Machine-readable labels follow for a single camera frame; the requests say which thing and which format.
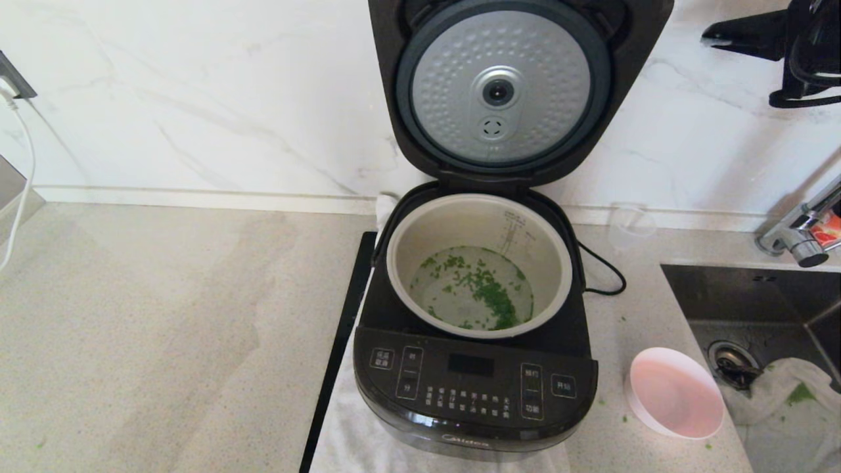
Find wall socket with plug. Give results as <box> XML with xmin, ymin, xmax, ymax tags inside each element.
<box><xmin>0</xmin><ymin>49</ymin><xmax>39</xmax><ymax>101</ymax></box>

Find black power cord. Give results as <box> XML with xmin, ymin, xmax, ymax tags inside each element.
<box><xmin>576</xmin><ymin>240</ymin><xmax>627</xmax><ymax>295</ymax></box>

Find chopped green food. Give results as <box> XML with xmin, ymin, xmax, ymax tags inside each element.
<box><xmin>413</xmin><ymin>248</ymin><xmax>535</xmax><ymax>330</ymax></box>

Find white towel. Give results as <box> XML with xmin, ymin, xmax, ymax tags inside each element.
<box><xmin>309</xmin><ymin>192</ymin><xmax>571</xmax><ymax>473</ymax></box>

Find sink drain strainer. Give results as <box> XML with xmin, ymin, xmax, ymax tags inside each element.
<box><xmin>707</xmin><ymin>340</ymin><xmax>763</xmax><ymax>391</ymax></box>

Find red orange packet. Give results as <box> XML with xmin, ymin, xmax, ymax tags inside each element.
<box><xmin>808</xmin><ymin>210</ymin><xmax>841</xmax><ymax>250</ymax></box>

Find black rice cooker lid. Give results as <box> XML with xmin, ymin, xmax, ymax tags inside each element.
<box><xmin>367</xmin><ymin>0</ymin><xmax>675</xmax><ymax>187</ymax></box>

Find steel sink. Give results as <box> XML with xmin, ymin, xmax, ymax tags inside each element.
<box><xmin>660</xmin><ymin>263</ymin><xmax>841</xmax><ymax>473</ymax></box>

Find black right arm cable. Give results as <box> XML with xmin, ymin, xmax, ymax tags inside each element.
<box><xmin>769</xmin><ymin>39</ymin><xmax>841</xmax><ymax>110</ymax></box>

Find grey inner pot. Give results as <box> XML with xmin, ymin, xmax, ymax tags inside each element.
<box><xmin>386</xmin><ymin>192</ymin><xmax>574</xmax><ymax>339</ymax></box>

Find black rice cooker body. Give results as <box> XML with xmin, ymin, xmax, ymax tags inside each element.
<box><xmin>353</xmin><ymin>183</ymin><xmax>600</xmax><ymax>461</ymax></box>

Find white cable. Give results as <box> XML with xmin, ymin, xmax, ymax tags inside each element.
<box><xmin>0</xmin><ymin>92</ymin><xmax>37</xmax><ymax>273</ymax></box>

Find black flat strip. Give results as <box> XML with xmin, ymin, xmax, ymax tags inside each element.
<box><xmin>299</xmin><ymin>231</ymin><xmax>377</xmax><ymax>473</ymax></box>

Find chrome faucet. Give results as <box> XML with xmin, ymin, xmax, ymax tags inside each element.
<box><xmin>756</xmin><ymin>174</ymin><xmax>841</xmax><ymax>268</ymax></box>

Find clear measuring cup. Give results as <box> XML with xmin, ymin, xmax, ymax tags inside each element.
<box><xmin>606</xmin><ymin>202</ymin><xmax>656</xmax><ymax>254</ymax></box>

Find white cloth with green bits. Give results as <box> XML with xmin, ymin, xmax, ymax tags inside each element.
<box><xmin>723</xmin><ymin>357</ymin><xmax>841</xmax><ymax>473</ymax></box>

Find pink bowl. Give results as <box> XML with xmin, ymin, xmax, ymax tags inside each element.
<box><xmin>624</xmin><ymin>347</ymin><xmax>725</xmax><ymax>439</ymax></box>

